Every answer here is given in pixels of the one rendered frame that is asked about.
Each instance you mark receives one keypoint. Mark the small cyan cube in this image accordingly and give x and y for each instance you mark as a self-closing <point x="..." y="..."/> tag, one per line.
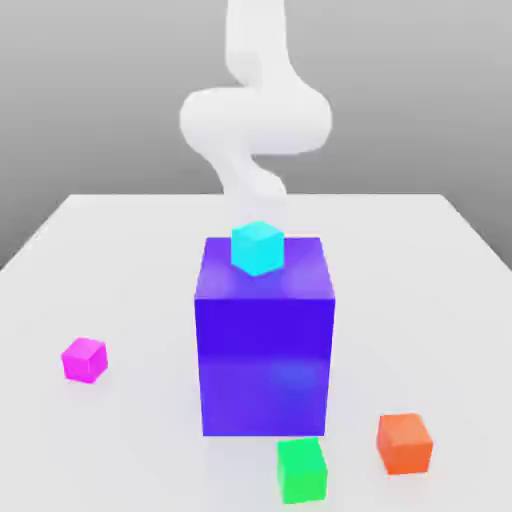
<point x="257" y="248"/>

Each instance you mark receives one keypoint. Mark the small orange cube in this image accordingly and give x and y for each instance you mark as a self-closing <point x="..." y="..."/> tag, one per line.
<point x="404" y="444"/>

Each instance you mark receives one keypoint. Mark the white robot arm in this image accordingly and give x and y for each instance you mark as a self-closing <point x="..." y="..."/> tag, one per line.
<point x="256" y="120"/>

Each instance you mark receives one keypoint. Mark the large purple box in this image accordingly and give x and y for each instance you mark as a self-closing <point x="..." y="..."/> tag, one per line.
<point x="264" y="352"/>

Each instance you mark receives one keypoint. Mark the small magenta cube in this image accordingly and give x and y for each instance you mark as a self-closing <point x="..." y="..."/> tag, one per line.
<point x="84" y="360"/>

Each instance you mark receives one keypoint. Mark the small green cube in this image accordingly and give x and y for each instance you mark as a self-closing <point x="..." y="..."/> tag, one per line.
<point x="302" y="472"/>

